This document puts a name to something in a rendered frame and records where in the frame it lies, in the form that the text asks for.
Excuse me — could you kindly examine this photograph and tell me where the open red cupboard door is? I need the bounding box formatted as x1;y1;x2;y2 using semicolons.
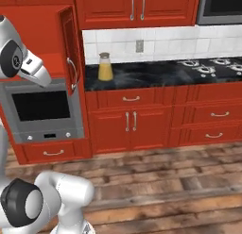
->
58;6;82;96

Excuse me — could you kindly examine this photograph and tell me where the grey wall socket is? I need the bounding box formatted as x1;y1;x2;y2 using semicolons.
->
135;39;145;54

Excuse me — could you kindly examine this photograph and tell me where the curved silver door handle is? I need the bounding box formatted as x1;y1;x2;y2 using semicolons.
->
66;57;78;92

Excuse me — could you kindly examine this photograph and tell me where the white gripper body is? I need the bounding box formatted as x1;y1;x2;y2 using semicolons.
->
18;61;53;89

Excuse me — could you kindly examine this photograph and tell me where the plain red panel front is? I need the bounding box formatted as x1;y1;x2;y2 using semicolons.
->
173;82;242;104

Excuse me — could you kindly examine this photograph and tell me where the red drawer under oven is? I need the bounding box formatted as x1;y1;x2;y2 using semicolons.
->
20;141;78;164

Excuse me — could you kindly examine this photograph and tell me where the silver upper cupboard handle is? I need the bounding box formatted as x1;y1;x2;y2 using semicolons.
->
140;0;147;22
130;0;136;22

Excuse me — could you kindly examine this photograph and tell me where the red upper cupboard door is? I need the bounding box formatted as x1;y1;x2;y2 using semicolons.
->
75;0;139;30
137;0;200;28

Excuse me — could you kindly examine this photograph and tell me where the black gas hob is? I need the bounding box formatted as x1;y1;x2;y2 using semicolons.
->
175;56;242;80

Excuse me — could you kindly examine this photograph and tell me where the wide red drawer front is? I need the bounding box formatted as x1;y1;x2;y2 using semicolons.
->
85;87;174;112

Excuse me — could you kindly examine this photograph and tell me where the grey microwave oven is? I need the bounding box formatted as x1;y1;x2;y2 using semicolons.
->
196;0;242;26

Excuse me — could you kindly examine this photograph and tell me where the red lower cupboard door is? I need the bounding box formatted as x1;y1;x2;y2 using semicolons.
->
88;109;132;152
130;107;172;150

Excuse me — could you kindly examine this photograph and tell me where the silver drawer handle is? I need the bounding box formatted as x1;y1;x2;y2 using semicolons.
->
122;95;142;103
204;132;224;140
43;149;65;157
210;110;231;118

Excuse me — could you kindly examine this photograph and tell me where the grey built-in oven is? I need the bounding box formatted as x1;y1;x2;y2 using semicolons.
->
0;78;86;144

